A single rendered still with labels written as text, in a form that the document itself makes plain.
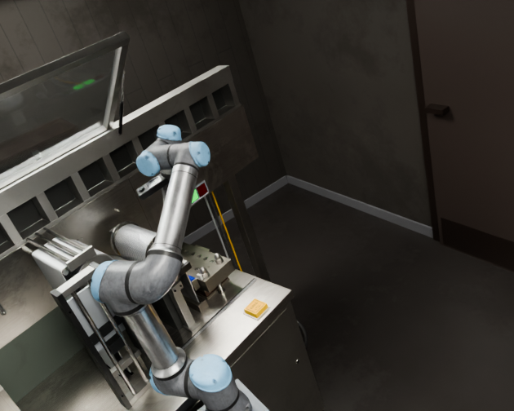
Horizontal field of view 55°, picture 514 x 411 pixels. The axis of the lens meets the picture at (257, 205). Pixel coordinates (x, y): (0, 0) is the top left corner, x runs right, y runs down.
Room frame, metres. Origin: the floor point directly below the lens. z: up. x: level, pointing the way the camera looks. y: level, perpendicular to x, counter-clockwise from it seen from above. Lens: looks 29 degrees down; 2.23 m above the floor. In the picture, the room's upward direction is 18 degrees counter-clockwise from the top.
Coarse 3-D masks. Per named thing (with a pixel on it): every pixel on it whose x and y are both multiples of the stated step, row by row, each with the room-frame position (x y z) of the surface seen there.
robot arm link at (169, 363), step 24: (120, 264) 1.13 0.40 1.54; (96, 288) 1.11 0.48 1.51; (120, 288) 1.07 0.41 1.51; (120, 312) 1.09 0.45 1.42; (144, 312) 1.11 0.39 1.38; (144, 336) 1.11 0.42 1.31; (168, 336) 1.15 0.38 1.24; (168, 360) 1.12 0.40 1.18; (192, 360) 1.16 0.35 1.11; (168, 384) 1.10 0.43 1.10
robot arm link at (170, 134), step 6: (162, 126) 1.52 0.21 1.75; (168, 126) 1.52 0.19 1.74; (174, 126) 1.52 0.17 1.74; (162, 132) 1.49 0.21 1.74; (168, 132) 1.48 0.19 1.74; (174, 132) 1.49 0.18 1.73; (180, 132) 1.51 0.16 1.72; (162, 138) 1.48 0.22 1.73; (168, 138) 1.48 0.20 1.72; (174, 138) 1.48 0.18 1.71; (180, 138) 1.51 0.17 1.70
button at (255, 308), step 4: (256, 300) 1.56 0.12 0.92; (252, 304) 1.55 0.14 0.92; (256, 304) 1.54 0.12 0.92; (260, 304) 1.53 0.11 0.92; (264, 304) 1.53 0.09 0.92; (244, 308) 1.54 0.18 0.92; (248, 308) 1.53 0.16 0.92; (252, 308) 1.52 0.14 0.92; (256, 308) 1.52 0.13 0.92; (260, 308) 1.51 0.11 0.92; (264, 308) 1.52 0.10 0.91; (248, 312) 1.52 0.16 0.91; (252, 312) 1.50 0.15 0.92; (256, 312) 1.49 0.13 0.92; (260, 312) 1.50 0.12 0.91; (256, 316) 1.49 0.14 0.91
